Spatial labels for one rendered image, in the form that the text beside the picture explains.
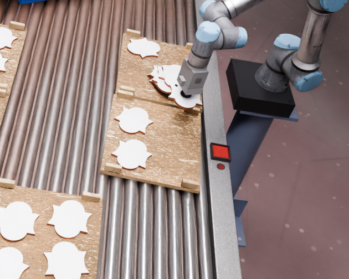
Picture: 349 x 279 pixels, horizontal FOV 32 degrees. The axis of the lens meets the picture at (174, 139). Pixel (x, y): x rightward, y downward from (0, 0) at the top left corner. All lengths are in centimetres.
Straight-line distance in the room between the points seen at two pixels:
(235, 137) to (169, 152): 70
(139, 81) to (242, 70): 50
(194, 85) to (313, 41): 50
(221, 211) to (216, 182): 13
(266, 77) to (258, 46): 211
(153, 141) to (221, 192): 31
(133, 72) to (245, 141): 66
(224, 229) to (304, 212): 158
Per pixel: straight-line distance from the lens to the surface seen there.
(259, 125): 277
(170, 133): 228
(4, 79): 234
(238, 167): 294
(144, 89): 243
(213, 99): 253
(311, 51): 241
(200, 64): 214
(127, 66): 252
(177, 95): 225
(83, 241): 188
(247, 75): 268
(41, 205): 194
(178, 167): 216
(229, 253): 201
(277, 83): 264
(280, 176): 373
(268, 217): 347
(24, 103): 228
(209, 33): 207
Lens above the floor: 244
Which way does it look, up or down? 42 degrees down
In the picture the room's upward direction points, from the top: 20 degrees clockwise
